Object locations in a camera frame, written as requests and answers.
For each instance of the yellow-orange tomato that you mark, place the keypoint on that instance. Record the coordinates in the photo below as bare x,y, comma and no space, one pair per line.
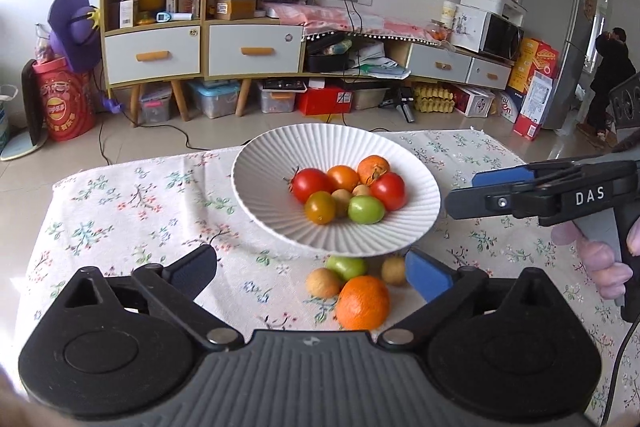
320,207

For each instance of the black tripod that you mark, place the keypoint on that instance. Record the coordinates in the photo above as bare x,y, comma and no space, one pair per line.
400,104

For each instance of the white blue thermometer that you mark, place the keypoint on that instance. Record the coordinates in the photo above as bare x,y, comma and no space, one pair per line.
174,17

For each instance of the clear storage box pink contents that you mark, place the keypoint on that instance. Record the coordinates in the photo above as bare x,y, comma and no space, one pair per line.
156,107

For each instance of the black panel on round base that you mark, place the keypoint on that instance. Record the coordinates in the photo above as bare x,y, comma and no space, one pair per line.
34,107

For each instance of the white ribbed plate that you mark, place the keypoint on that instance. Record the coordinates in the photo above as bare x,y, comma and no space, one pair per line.
260,187

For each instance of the green tomato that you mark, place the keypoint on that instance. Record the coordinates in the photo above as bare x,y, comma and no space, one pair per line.
346,267
366,209

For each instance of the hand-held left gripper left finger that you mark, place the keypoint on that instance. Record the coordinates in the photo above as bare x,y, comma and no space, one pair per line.
192,269

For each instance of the pink patterned cloth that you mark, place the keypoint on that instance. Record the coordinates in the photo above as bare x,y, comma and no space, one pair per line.
350,22

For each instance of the cardboard box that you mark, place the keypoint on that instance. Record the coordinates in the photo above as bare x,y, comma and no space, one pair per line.
235,8

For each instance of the translucent plastic box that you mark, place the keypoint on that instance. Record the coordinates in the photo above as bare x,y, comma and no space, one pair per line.
370,99

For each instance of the low cabinet with drawer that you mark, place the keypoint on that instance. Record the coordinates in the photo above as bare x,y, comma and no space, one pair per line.
255,49

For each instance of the tall shelf cabinet with drawer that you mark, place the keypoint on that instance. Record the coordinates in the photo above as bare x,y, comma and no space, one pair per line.
150,52

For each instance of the clear storage box blue lid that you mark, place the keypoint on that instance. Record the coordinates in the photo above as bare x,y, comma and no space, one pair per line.
214,99

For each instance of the white red printed box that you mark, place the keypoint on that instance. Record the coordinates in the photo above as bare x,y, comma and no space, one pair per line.
474,101

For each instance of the white red carton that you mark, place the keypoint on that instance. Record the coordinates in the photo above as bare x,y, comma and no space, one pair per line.
535,107

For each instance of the long low drawer stand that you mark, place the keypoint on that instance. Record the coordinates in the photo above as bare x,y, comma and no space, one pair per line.
450,64

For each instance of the floral tablecloth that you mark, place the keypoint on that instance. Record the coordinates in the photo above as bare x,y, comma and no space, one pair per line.
125,217

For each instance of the glass jar with oranges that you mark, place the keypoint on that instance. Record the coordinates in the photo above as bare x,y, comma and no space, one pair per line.
437,32

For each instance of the person's right hand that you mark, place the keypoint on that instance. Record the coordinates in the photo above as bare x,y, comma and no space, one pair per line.
612,279

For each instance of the white paper bag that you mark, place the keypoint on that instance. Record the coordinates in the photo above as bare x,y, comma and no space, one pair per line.
6,117

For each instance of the purple hat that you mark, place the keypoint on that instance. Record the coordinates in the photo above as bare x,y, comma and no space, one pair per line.
70,27

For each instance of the clear storage box black lid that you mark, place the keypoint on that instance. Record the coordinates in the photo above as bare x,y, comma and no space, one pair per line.
282,97

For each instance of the white jar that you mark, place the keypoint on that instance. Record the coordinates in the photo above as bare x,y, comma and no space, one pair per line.
448,14

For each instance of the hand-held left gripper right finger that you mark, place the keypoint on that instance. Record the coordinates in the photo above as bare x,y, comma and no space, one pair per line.
425,274

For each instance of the stack of egg cartons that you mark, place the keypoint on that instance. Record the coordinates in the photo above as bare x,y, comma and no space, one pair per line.
432,98

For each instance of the loose paper sheets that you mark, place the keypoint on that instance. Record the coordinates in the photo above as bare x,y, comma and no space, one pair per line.
380,62

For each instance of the white appliance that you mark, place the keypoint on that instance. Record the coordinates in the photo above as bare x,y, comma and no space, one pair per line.
492,2

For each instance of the black basket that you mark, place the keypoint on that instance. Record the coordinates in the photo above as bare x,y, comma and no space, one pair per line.
327,57

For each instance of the red printed bucket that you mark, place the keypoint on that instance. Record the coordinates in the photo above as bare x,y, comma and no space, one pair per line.
65,107

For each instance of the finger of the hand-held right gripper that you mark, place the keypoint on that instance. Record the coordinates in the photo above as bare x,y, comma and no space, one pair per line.
500,178
480,204

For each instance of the yellow red snack box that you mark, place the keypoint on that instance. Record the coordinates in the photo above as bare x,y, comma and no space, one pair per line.
532,64

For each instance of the small tan round fruit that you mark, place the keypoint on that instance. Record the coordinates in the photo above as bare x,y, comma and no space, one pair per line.
324,283
342,202
361,191
392,271

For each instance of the orange tomato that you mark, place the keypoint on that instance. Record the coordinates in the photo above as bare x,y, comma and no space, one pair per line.
343,177

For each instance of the silver refrigerator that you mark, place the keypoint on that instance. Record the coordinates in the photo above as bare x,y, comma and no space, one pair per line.
555,47

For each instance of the orange mandarin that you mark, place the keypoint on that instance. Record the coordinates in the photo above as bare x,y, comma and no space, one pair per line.
372,167
362,302

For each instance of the red tomato with stem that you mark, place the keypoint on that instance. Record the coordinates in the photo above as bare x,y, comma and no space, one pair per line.
310,186

